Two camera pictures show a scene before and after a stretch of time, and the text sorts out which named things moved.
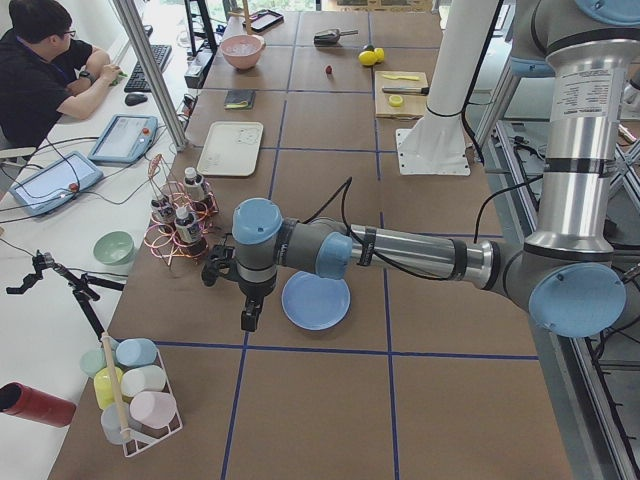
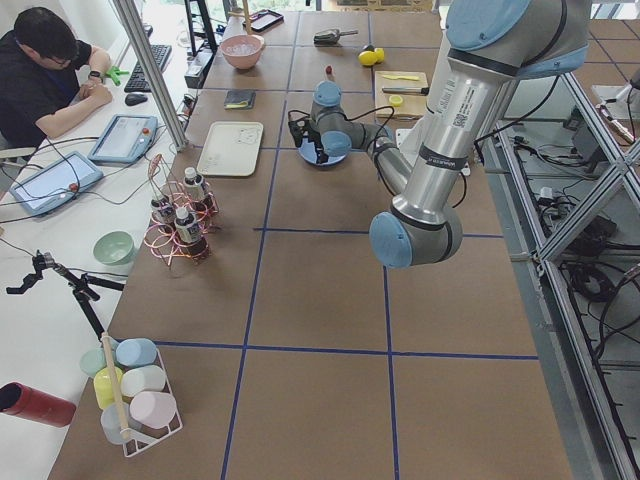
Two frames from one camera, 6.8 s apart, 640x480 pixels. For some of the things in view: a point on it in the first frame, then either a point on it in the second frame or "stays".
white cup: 136,380 stays
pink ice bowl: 242,51 stays
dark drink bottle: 192,242 stays
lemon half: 395,100 stays
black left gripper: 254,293 -> 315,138
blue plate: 315,303 -> 335,145
